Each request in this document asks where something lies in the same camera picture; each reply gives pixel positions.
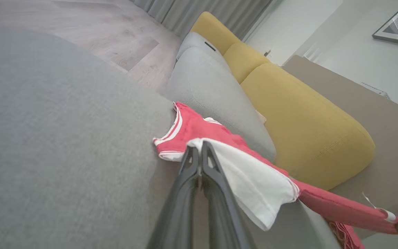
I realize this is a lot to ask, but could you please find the grey sofa seat cushion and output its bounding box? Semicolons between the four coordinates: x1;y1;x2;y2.
177;32;232;73
166;47;277;163

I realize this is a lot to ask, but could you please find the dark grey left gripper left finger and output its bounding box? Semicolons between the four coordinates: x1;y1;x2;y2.
146;145;202;249

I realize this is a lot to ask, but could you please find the taupe sofa back panel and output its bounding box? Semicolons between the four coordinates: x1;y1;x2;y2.
283;55;398;239

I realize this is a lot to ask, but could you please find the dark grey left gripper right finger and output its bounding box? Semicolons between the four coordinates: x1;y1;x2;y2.
201;141;256;249

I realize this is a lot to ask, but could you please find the red and white basketball jersey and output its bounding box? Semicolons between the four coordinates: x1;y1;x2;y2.
152;101;398;249

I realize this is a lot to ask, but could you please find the small yellow sofa back cushion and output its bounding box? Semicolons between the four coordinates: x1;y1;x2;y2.
223;42;271;84
190;11;243;56

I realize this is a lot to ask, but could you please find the large yellow sofa back cushion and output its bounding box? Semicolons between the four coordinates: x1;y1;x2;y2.
240;63;376;191

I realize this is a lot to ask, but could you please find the grey curtain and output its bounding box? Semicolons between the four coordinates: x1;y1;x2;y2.
130;0;284;41

